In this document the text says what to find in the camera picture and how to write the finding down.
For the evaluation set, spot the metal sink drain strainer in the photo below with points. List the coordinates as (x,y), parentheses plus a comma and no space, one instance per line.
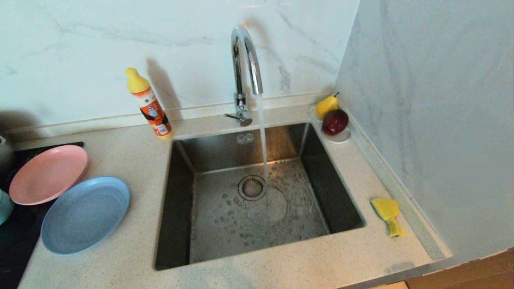
(252,188)

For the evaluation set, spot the pink plate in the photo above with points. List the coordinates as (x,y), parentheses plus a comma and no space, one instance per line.
(47,174)

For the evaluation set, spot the small white dish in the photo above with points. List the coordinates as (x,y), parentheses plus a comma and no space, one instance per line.
(340,139)

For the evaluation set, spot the yellow pear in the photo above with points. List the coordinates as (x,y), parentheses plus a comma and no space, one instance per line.
(326,106)

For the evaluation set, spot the stainless steel sink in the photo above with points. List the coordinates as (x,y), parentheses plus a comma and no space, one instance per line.
(225,233)

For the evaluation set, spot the orange dish soap bottle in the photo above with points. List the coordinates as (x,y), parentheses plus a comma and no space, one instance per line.
(151,106)

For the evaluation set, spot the wooden cabinet panel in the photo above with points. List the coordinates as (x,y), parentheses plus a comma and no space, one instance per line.
(461,277)

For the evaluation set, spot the dark red apple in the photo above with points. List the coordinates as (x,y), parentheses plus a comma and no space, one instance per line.
(335,122)

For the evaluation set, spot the teal cup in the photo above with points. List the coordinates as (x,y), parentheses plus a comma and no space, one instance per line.
(5,206)

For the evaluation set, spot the yellow sponge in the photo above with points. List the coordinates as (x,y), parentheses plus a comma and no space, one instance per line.
(385,208)

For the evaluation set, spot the blue plate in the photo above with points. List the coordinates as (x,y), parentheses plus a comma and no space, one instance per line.
(85,216)

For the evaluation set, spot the chrome gooseneck faucet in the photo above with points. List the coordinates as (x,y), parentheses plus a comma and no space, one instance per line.
(241,100)

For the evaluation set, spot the black glass cooktop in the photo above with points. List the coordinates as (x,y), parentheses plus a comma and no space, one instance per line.
(16,249)

